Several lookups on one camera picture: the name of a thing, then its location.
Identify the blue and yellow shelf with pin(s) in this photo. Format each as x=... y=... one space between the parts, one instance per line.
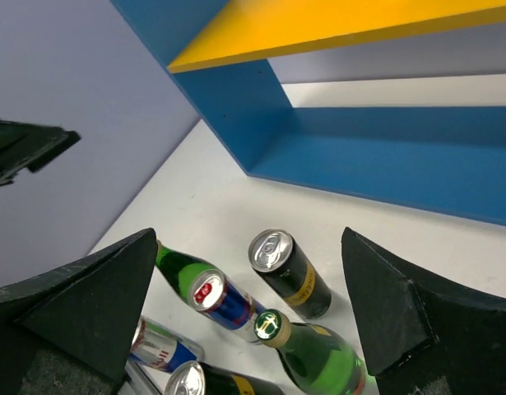
x=449 y=159

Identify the green glass bottle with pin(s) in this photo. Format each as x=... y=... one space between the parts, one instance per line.
x=316 y=359
x=180 y=270

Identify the blue silver energy can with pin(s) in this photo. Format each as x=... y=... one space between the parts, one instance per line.
x=213 y=295
x=158 y=347

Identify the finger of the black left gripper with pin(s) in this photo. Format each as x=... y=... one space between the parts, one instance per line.
x=30 y=146

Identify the black yellow tonic can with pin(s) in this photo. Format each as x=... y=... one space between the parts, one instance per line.
x=199 y=378
x=278 y=259

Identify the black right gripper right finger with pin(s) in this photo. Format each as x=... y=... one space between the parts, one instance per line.
x=420 y=332

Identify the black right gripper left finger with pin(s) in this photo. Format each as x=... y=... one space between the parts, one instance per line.
x=69 y=330

